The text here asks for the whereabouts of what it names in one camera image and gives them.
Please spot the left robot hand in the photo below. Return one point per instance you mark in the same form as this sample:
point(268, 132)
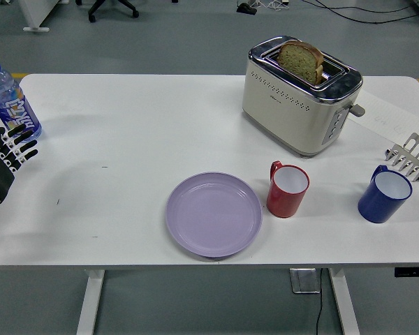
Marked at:
point(1, 174)

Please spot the purple plate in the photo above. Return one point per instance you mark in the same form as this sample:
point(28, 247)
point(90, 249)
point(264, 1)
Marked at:
point(213, 214)

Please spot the metal floor plate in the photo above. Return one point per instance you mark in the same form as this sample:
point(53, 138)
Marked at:
point(303, 281)

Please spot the blue-label drink bottle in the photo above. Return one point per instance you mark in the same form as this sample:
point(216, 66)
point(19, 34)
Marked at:
point(14, 104)

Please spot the white desk foot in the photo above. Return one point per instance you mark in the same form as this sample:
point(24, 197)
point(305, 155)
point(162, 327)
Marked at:
point(38, 21)

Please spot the black office chair base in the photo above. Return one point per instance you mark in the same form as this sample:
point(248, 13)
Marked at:
point(111, 7)

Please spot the red mug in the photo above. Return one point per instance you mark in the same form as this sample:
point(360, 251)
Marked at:
point(283, 202)

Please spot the cream and chrome toaster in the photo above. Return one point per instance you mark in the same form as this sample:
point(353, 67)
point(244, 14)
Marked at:
point(290, 111)

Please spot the black floor object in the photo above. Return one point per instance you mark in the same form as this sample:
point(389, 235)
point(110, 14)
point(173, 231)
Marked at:
point(246, 8)

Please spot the brown bread slice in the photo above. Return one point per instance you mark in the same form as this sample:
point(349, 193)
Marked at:
point(297, 61)

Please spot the blue mug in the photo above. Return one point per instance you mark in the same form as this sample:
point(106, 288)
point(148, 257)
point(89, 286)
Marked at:
point(377, 206)

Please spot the white paper sheet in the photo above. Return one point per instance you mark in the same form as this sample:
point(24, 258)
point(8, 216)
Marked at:
point(387, 111)

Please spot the metal toast rack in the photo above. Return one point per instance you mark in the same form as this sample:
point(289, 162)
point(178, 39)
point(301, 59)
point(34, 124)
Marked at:
point(415, 146)

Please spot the black table control panel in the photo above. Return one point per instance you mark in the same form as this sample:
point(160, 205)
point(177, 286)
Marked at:
point(413, 272)

